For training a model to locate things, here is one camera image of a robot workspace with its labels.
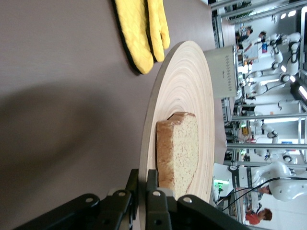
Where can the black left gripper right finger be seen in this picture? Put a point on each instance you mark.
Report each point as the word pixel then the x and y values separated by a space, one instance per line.
pixel 159 210

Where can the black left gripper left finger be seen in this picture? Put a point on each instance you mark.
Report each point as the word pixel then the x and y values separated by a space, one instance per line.
pixel 117 210

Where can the brown bread slice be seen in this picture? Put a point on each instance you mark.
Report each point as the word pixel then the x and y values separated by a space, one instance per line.
pixel 184 148

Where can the round wooden plate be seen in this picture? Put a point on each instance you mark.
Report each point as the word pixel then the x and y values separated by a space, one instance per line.
pixel 187 83

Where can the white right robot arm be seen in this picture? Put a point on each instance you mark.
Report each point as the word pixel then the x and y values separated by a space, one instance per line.
pixel 283 189

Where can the beige chrome two-slot toaster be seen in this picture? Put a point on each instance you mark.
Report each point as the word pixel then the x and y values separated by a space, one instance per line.
pixel 220 72

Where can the person in red shirt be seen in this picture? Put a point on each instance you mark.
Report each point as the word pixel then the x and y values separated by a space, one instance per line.
pixel 254 218

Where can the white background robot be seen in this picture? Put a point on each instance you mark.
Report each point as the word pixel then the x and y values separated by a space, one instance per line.
pixel 271 134
pixel 278 55

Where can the brown table cover mat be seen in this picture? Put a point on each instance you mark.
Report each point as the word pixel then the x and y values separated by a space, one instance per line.
pixel 60 72

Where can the yellow quilted oven mitt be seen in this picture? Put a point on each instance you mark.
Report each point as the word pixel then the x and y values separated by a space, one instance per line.
pixel 134 36
pixel 157 28

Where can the person in white shirt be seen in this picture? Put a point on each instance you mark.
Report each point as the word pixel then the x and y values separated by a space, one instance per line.
pixel 249 45

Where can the aluminium frame beam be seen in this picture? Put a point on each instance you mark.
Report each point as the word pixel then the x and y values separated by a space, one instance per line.
pixel 263 146
pixel 263 118

